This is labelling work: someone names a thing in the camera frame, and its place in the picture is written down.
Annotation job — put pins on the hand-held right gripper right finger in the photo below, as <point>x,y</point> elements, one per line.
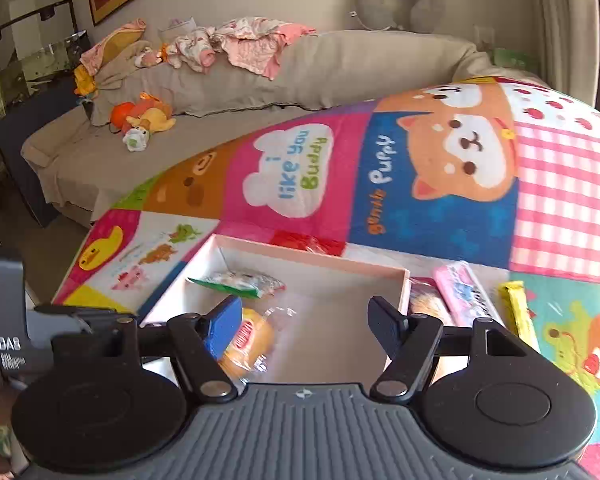
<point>387,321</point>

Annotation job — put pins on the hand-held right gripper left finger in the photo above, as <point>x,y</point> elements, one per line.
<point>222,325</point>

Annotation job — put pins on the bread bun packet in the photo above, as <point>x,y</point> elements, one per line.
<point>260,340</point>

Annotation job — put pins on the clear grain bar packet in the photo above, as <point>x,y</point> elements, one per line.
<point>427,302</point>

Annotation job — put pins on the pink cardboard box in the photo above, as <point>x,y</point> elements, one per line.
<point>330,310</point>

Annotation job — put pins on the pink snack packet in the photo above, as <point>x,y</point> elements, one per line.
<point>460,290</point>

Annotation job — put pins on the yellow snack bar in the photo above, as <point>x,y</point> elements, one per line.
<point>517,310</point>

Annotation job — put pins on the green white snack packet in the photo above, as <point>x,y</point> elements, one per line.
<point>240,282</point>

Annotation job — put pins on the colourful printed blanket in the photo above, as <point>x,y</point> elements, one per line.
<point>430,200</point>

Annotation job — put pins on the white green plush toy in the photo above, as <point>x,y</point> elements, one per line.
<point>136,140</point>

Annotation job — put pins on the orange plush toy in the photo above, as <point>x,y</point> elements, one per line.
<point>147,112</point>

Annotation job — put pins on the yellow plush toy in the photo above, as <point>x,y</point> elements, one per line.
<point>84,82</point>

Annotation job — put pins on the glass display cabinet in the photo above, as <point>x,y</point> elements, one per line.
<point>25,60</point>

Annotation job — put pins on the beige sofa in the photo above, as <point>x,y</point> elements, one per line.
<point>360,65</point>

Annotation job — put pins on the beige crumpled cloth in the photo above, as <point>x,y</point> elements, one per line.
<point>117,77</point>

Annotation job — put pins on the white pink baby garment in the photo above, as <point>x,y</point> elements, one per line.
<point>195,50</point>

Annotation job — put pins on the small pink doll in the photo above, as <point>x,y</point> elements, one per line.
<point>150,57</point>

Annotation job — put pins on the pink floral clothes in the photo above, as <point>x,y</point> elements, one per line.
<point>252,42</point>

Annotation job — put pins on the pink yellow cloth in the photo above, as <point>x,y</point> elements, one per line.
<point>115,42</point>

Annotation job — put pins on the beige curtain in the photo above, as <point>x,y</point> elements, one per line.
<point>562,20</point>

